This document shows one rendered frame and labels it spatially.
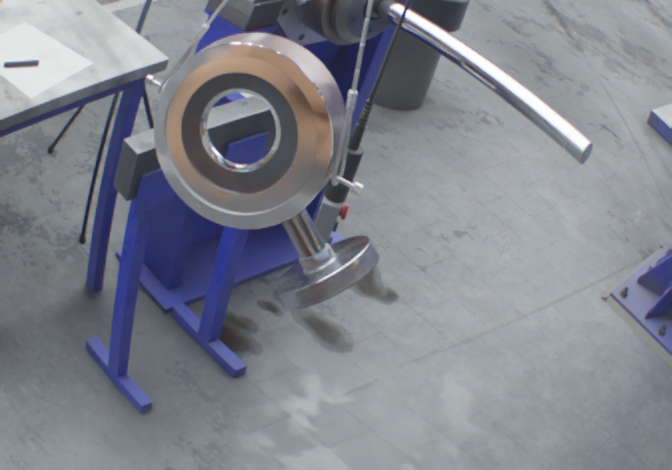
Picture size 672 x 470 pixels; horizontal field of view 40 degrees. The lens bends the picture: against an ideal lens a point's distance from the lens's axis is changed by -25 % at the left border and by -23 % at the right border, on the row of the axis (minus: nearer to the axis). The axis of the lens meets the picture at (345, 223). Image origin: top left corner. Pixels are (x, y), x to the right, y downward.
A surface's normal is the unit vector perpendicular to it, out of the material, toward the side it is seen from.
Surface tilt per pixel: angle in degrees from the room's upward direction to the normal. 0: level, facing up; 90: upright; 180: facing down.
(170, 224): 90
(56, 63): 0
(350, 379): 0
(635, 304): 0
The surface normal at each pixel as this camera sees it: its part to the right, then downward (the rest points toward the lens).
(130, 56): 0.29, -0.78
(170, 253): -0.66, 0.26
